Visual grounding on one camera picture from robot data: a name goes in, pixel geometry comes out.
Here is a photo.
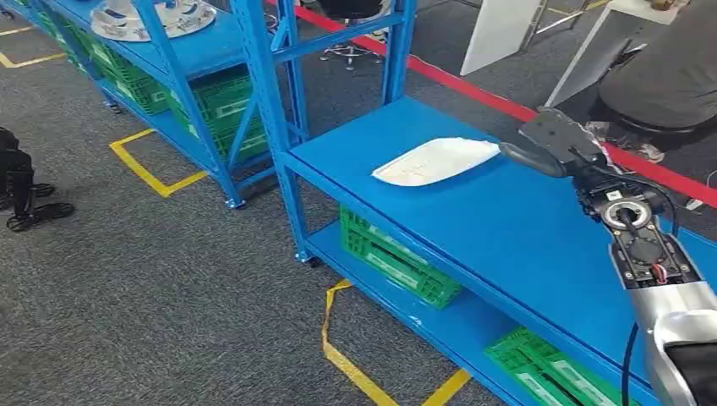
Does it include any long red barrier belt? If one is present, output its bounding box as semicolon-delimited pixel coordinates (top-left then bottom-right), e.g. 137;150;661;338
265;0;717;210

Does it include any blue metal shelf rack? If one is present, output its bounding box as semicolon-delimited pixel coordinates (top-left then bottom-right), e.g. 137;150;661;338
228;0;717;406
0;0;310;211

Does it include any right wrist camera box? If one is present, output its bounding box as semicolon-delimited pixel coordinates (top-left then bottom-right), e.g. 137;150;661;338
517;106;611;171

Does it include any black cable under arm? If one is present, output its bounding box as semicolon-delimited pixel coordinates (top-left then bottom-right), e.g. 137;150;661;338
619;321;641;406

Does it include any black stool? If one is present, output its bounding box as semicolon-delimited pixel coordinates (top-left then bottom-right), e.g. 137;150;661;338
590;97;707;152

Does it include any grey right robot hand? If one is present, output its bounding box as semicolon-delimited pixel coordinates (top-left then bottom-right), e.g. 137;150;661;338
497;140;578;181

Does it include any seated person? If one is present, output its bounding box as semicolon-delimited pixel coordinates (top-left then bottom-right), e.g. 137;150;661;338
585;0;717;165

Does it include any white table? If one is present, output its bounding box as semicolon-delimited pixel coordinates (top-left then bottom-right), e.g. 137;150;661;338
544;0;681;108

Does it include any yellow floor tape twisted corner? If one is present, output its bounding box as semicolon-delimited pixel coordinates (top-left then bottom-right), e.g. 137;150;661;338
320;278;473;406

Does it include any white plastic shell part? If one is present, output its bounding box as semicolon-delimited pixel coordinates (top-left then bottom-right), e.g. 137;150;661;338
371;137;501;188

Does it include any white board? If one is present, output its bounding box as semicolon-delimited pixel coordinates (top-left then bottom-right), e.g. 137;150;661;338
460;0;544;77

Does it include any office chair with star base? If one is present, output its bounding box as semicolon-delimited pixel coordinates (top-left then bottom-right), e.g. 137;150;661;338
315;0;391;72

